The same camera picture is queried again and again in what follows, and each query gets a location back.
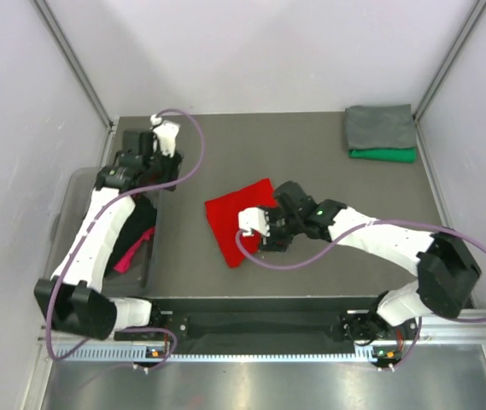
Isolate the grey slotted cable duct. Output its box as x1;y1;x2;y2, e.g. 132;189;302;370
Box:
54;343;401;363

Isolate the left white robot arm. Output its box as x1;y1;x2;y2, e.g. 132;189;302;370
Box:
34;121;182;340

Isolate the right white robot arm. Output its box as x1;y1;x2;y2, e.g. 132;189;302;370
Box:
246;181;481;341

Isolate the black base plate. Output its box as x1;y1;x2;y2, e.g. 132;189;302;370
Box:
114;309;423;345

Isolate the left aluminium frame post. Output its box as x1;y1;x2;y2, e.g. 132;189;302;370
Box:
30;0;114;129

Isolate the clear plastic bin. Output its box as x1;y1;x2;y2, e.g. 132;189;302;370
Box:
34;168;153;298

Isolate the pink t shirt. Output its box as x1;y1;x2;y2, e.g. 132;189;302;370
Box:
113;226;155;274

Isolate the red t shirt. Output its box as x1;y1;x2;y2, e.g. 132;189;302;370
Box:
204;179;277;268

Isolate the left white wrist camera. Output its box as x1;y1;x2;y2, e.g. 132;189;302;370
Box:
149;114;180;158

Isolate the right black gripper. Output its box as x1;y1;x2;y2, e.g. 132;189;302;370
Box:
258;208;303;253

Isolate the folded green t shirt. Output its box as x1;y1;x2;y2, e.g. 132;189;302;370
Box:
348;148;417;163

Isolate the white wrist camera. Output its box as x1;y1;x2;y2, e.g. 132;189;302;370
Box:
237;207;270;237
149;114;180;158

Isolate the black t shirt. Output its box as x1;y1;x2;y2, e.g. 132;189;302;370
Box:
105;196;157;275

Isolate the right aluminium frame post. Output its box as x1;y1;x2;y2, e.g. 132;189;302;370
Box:
413;0;486;123

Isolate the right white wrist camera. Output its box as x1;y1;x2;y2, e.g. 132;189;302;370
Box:
237;207;270;237

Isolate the folded grey t shirt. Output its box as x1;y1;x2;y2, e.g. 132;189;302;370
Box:
343;104;417;150

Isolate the aluminium frame post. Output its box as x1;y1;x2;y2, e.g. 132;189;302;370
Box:
30;0;114;129
413;0;486;123

